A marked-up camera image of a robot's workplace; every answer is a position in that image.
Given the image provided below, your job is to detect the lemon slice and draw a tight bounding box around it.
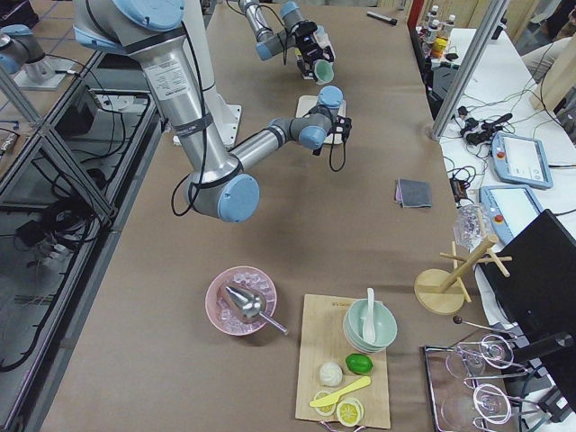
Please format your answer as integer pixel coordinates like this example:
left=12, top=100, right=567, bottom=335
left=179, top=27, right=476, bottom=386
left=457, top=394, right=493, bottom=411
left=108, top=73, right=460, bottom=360
left=312, top=390, right=337, bottom=418

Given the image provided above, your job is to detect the pink cup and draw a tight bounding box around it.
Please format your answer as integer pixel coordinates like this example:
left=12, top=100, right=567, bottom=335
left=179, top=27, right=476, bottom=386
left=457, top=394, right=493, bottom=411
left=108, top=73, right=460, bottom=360
left=317, top=40, right=332, bottom=58

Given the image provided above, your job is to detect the white ceramic spoon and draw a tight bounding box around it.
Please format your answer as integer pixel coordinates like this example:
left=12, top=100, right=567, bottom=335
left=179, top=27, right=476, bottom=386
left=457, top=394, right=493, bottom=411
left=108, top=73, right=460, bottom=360
left=362, top=287, right=376, bottom=345

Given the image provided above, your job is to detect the wooden mug tree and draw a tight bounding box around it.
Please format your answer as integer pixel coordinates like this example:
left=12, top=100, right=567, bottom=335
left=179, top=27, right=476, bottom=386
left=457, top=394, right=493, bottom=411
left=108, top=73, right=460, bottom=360
left=414, top=233, right=513, bottom=315

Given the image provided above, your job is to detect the steel tube black cap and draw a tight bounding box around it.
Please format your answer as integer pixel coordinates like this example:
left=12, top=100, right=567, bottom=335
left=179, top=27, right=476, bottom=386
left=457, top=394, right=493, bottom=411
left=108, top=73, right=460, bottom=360
left=366, top=11, right=398, bottom=26

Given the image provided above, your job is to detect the bamboo cutting board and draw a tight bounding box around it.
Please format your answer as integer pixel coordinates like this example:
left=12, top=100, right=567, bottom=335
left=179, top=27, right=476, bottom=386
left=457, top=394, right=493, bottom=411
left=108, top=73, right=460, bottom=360
left=295, top=294, right=392, bottom=429

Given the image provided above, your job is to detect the green cup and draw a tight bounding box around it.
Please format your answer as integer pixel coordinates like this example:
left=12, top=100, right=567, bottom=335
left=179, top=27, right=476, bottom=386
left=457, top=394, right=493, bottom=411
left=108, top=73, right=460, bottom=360
left=313, top=59, right=334, bottom=86

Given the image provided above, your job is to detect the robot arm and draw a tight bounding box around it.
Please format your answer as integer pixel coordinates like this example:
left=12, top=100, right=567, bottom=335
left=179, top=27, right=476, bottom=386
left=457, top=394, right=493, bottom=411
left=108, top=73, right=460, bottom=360
left=74, top=1, right=352, bottom=222
left=238, top=1, right=335, bottom=82

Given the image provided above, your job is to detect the folded grey cloth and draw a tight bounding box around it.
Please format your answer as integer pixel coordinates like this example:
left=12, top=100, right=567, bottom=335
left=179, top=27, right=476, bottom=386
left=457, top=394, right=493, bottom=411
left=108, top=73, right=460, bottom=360
left=395, top=178, right=432, bottom=208

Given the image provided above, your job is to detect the blue teach pendant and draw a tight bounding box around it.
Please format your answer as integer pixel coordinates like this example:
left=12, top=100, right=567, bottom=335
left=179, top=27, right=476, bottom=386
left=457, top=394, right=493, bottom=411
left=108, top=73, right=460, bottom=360
left=479, top=184, right=544, bottom=245
left=491, top=131, right=554, bottom=190

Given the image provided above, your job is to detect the white wire cup rack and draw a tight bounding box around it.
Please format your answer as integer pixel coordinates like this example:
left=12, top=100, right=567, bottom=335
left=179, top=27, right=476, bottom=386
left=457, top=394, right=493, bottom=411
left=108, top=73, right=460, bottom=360
left=295, top=36, right=335, bottom=82

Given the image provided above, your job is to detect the clear textured glass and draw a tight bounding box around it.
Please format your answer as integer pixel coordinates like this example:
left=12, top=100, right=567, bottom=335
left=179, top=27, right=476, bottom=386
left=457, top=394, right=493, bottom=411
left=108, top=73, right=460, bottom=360
left=454, top=204, right=494, bottom=249

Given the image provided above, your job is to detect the blue teach pendant far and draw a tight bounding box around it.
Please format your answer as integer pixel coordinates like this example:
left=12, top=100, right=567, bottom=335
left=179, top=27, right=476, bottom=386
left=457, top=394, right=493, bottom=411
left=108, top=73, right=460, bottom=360
left=491, top=131, right=554, bottom=190

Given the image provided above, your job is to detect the black monitor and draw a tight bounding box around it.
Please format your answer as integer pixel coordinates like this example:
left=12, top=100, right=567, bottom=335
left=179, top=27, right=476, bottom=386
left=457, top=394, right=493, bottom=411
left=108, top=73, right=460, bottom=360
left=481, top=210, right=575, bottom=339

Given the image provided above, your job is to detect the yellow plastic knife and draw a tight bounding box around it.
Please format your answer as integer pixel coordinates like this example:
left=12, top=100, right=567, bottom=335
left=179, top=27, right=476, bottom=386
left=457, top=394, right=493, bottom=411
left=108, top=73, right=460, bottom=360
left=309, top=376, right=372, bottom=408

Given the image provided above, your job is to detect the large pink ice bowl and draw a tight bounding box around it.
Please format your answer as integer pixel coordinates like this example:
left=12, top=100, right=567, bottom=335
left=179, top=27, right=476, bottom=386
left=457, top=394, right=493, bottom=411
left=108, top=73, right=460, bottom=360
left=205, top=265, right=277, bottom=336

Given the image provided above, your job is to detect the white steamed bun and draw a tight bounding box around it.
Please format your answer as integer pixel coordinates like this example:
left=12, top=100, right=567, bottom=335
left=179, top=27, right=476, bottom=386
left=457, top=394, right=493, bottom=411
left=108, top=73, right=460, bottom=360
left=319, top=362, right=344, bottom=387

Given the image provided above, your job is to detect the black wire glass rack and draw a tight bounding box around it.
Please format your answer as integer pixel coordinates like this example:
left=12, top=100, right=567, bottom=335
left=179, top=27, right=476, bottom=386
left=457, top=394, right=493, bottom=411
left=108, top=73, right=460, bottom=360
left=420, top=332, right=576, bottom=432

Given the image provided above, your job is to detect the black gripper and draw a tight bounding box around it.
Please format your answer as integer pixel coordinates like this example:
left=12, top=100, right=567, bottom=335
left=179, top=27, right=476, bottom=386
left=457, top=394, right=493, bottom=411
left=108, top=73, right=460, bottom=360
left=296, top=35, right=331, bottom=68
left=335, top=115, right=352, bottom=142

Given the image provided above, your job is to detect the cream rabbit serving tray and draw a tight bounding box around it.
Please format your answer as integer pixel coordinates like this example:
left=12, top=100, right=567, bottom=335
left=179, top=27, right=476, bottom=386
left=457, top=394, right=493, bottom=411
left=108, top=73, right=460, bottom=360
left=295, top=94, right=349, bottom=146

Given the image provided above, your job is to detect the steel scoop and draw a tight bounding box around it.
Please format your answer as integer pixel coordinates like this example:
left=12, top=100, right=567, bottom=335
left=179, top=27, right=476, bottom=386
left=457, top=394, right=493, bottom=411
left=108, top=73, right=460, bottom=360
left=222, top=283, right=289, bottom=336

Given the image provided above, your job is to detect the green top bowl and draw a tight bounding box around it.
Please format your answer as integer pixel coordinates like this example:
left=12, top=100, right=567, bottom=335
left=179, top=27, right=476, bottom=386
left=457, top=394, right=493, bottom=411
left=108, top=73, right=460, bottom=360
left=344, top=298, right=399, bottom=350

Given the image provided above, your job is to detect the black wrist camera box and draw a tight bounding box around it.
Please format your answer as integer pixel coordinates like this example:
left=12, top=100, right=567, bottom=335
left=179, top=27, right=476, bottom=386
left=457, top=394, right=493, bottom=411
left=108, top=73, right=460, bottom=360
left=292, top=21, right=318, bottom=38

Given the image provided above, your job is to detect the aluminium frame post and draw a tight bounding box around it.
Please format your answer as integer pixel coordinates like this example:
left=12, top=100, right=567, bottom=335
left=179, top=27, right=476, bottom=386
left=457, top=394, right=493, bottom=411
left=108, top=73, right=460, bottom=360
left=430, top=0, right=509, bottom=141

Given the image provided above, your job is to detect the green lime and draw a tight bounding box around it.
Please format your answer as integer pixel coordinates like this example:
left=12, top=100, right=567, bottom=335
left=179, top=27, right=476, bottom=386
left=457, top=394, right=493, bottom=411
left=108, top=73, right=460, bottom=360
left=345, top=353, right=374, bottom=375

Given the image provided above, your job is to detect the lemon half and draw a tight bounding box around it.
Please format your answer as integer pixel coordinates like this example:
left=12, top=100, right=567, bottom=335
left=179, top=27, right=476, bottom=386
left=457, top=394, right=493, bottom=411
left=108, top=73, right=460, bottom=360
left=336, top=398, right=365, bottom=428

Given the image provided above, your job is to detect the blue teach pendant near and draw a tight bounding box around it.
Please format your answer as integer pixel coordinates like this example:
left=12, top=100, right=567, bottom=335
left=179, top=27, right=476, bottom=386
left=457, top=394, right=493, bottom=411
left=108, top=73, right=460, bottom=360
left=479, top=184, right=544, bottom=245

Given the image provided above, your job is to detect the blue cup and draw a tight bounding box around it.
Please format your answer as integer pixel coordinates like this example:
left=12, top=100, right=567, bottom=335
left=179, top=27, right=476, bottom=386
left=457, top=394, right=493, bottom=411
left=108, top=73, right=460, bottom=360
left=314, top=25, right=328, bottom=44

